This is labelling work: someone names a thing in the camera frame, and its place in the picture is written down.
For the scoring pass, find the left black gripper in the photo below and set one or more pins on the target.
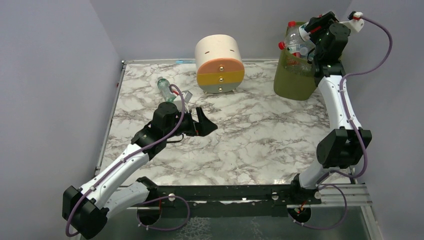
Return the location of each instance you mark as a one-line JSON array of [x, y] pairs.
[[197, 123]]

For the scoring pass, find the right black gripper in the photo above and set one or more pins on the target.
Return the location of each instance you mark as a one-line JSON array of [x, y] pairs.
[[318, 25]]

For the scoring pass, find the small red label bottle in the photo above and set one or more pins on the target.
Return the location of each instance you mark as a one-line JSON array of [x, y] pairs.
[[294, 44]]

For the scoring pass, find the green tea bottle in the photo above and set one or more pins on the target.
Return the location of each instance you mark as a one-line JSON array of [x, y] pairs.
[[163, 86]]

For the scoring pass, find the red label Nongfu bottle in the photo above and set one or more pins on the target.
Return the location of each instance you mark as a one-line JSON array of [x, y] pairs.
[[290, 27]]

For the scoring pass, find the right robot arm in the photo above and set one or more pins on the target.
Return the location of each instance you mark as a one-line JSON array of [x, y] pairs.
[[343, 146]]

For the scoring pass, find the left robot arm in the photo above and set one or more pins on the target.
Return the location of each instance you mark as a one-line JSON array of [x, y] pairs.
[[87, 208]]

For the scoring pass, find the green plastic waste bin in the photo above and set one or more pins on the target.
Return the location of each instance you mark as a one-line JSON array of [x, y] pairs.
[[295, 79]]

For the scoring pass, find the cream round drawer cabinet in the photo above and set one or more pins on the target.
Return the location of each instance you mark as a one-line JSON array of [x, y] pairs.
[[219, 66]]

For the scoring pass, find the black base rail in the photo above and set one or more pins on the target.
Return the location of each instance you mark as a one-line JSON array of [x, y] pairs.
[[221, 201]]

